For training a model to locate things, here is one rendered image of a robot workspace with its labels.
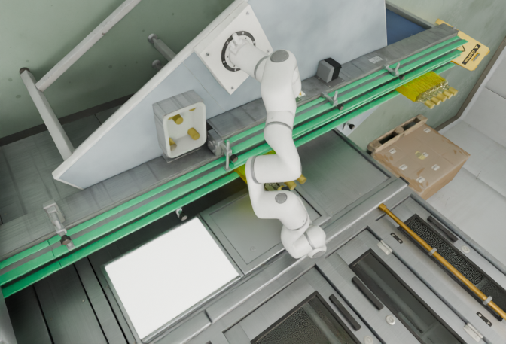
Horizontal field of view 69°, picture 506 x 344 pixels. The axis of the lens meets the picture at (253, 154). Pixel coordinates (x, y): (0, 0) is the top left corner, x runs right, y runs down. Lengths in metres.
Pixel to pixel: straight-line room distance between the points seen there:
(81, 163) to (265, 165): 0.70
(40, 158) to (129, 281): 0.82
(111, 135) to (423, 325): 1.35
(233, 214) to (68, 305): 0.69
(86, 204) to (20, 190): 0.49
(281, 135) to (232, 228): 0.64
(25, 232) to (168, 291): 0.53
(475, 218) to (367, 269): 4.81
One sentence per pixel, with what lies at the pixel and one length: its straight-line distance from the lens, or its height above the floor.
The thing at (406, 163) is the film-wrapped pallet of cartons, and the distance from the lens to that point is 5.42.
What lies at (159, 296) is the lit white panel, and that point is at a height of 1.21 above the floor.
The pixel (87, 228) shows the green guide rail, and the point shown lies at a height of 0.91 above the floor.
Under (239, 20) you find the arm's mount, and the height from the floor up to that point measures 0.80.
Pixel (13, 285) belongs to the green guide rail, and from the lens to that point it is 1.52.
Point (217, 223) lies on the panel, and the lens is 1.58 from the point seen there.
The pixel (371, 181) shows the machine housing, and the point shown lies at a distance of 1.91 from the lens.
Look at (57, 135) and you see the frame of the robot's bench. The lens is 1.63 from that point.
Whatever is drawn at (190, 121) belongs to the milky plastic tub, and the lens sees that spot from 1.52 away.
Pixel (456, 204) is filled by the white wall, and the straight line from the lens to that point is 6.38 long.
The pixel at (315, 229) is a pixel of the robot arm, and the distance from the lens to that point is 1.31.
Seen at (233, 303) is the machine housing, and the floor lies 1.38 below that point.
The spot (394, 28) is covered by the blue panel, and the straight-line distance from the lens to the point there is 2.59.
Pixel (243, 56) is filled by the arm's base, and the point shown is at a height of 0.89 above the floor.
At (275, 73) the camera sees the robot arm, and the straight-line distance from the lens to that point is 1.10.
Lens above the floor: 1.77
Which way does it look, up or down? 31 degrees down
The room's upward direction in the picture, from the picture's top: 136 degrees clockwise
